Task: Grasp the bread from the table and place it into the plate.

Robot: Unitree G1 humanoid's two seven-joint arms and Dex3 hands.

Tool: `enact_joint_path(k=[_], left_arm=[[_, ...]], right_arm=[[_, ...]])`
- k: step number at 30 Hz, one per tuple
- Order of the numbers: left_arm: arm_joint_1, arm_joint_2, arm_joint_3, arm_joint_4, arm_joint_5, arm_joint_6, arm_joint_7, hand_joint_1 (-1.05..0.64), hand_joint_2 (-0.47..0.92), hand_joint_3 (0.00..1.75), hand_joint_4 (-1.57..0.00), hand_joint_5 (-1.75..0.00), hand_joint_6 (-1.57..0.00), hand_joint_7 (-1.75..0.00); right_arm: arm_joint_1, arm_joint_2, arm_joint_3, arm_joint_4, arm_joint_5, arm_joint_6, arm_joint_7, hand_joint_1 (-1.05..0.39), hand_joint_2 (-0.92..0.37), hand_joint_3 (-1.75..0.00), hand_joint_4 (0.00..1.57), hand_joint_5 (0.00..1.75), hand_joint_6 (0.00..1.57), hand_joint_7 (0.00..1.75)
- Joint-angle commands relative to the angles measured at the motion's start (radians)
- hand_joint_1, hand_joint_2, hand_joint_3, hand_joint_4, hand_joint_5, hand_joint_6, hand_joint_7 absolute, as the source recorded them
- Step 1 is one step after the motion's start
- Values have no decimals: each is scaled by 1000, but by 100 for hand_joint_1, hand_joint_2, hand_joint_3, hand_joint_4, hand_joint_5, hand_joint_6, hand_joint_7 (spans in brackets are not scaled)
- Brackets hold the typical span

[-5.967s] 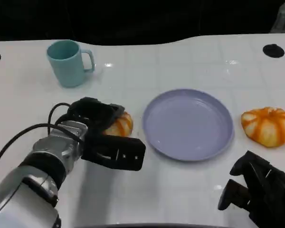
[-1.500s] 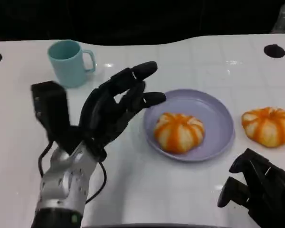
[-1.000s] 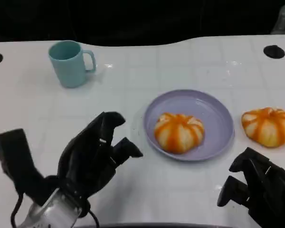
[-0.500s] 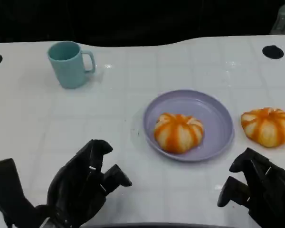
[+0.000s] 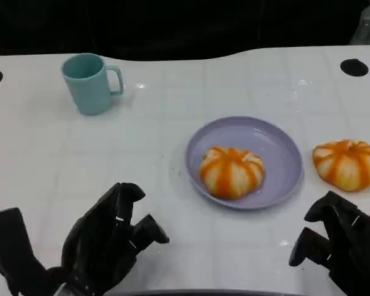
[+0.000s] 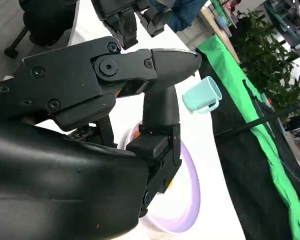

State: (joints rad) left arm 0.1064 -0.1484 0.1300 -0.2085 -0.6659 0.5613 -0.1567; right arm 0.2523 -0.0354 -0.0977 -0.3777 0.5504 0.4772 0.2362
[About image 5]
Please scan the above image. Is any lilac plate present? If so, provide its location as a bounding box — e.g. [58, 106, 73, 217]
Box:
[185, 115, 305, 210]

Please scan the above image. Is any orange white toy bread roll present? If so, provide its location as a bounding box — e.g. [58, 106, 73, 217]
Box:
[312, 139, 370, 192]
[199, 147, 266, 201]

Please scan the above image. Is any pale green mug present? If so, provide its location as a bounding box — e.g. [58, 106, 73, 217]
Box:
[61, 53, 125, 116]

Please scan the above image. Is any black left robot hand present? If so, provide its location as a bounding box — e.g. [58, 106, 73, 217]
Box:
[60, 182, 170, 296]

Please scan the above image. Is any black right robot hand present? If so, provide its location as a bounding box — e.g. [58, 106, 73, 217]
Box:
[289, 190, 370, 296]

